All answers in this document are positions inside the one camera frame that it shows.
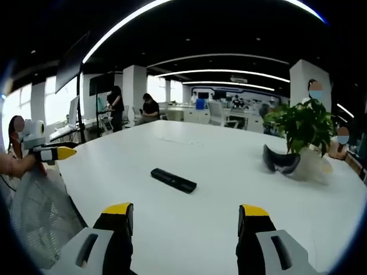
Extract grey mesh office chair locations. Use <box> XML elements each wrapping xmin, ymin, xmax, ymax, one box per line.
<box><xmin>10</xmin><ymin>164</ymin><xmax>88</xmax><ymax>270</ymax></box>

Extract green potted plant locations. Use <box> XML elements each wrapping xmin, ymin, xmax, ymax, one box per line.
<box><xmin>263</xmin><ymin>99</ymin><xmax>338</xmax><ymax>158</ymax></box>

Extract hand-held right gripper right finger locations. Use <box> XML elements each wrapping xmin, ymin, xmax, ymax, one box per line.
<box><xmin>236</xmin><ymin>203</ymin><xmax>327</xmax><ymax>275</ymax></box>

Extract white mesh office chair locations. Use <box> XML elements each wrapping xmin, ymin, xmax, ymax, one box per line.
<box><xmin>206</xmin><ymin>101</ymin><xmax>227</xmax><ymax>126</ymax></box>

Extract black stand pole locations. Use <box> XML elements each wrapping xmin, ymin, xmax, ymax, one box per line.
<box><xmin>76</xmin><ymin>61</ymin><xmax>87</xmax><ymax>144</ymax></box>

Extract black remote control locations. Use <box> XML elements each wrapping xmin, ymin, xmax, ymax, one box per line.
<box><xmin>150</xmin><ymin>168</ymin><xmax>198</xmax><ymax>195</ymax></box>

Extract white side desk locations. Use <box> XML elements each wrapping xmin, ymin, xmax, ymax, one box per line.
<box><xmin>49</xmin><ymin>117</ymin><xmax>100</xmax><ymax>142</ymax></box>

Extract black hanging monitor screen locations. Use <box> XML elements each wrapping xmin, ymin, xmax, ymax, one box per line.
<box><xmin>54</xmin><ymin>32</ymin><xmax>90</xmax><ymax>94</ymax></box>

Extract white computer monitor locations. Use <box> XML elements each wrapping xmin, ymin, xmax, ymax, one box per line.
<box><xmin>67</xmin><ymin>96</ymin><xmax>80</xmax><ymax>130</ymax></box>

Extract white plant pot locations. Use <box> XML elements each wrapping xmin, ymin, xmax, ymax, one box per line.
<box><xmin>292</xmin><ymin>146</ymin><xmax>335</xmax><ymax>182</ymax></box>

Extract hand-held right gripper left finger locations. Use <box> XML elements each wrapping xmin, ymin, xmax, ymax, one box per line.
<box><xmin>41</xmin><ymin>202</ymin><xmax>134</xmax><ymax>275</ymax></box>

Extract black headset goggles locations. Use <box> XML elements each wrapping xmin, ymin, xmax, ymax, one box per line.
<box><xmin>263</xmin><ymin>144</ymin><xmax>301</xmax><ymax>175</ymax></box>

